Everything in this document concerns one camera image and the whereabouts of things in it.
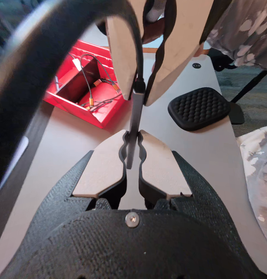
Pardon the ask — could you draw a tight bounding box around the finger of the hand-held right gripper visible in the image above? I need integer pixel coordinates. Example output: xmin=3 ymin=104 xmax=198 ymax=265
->
xmin=106 ymin=16 xmax=139 ymax=101
xmin=144 ymin=0 xmax=214 ymax=108

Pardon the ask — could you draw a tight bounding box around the thick black hub cable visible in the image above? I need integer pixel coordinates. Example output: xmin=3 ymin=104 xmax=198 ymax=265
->
xmin=0 ymin=0 xmax=146 ymax=194

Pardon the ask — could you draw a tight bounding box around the person's patterned clothing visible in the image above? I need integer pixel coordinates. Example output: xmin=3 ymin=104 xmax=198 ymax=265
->
xmin=236 ymin=125 xmax=267 ymax=251

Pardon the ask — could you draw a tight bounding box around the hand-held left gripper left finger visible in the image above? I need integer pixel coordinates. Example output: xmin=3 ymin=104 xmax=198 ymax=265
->
xmin=72 ymin=130 xmax=128 ymax=200

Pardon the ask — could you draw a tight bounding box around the black bin divider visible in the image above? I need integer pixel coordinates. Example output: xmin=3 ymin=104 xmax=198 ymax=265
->
xmin=56 ymin=56 xmax=101 ymax=104

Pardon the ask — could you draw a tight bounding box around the grey braided cable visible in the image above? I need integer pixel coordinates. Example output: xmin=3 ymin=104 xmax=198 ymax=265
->
xmin=68 ymin=52 xmax=82 ymax=72

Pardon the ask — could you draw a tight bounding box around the black padded wrist rest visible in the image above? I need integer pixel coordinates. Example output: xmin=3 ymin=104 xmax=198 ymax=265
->
xmin=168 ymin=87 xmax=231 ymax=132

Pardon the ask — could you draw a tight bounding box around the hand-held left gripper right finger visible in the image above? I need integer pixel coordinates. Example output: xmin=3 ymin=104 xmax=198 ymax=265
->
xmin=138 ymin=130 xmax=192 ymax=200

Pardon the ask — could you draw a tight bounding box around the black cable with orange plugs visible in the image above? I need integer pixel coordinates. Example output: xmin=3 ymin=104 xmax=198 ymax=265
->
xmin=80 ymin=54 xmax=97 ymax=110
xmin=90 ymin=60 xmax=122 ymax=109

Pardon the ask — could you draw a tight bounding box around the red plastic bin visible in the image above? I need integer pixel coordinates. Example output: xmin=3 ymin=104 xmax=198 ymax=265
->
xmin=43 ymin=39 xmax=130 ymax=129

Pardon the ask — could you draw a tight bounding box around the person's right hand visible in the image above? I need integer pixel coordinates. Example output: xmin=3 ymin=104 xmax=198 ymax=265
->
xmin=143 ymin=18 xmax=166 ymax=44

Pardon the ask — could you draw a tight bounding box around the black chair base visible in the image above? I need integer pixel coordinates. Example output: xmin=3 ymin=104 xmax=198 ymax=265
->
xmin=209 ymin=49 xmax=267 ymax=125

